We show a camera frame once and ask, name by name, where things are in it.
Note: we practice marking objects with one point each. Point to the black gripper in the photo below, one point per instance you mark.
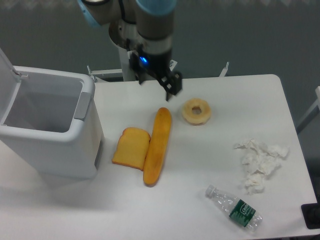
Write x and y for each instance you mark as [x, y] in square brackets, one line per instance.
[156, 65]

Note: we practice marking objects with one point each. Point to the white trash can lid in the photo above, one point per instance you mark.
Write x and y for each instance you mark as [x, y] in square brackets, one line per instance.
[10, 81]

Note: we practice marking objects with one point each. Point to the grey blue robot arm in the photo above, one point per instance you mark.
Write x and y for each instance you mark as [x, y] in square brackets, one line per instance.
[142, 30]

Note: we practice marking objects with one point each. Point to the white trash can body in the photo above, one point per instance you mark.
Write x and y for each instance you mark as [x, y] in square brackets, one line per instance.
[53, 123]

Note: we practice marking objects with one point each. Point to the glazed donut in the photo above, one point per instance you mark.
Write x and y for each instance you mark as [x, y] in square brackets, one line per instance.
[196, 111]

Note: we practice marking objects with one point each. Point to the long baguette bread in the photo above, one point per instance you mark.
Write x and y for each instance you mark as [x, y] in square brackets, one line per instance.
[157, 147]

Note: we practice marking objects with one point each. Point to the toast slice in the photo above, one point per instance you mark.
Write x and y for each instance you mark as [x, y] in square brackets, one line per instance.
[132, 148]

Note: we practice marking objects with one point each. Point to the crumpled white tissue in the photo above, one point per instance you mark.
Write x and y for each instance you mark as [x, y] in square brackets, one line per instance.
[259, 162]

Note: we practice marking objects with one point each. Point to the clear plastic water bottle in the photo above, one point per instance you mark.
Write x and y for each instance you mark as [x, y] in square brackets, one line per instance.
[235, 208]

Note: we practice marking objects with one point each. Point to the black device at edge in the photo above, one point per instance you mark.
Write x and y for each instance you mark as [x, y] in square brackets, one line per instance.
[311, 215]

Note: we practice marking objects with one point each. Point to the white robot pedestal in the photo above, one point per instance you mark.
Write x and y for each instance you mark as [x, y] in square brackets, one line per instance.
[123, 35]

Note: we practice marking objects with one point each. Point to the white frame at right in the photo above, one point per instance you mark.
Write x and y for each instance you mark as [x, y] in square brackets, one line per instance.
[310, 114]

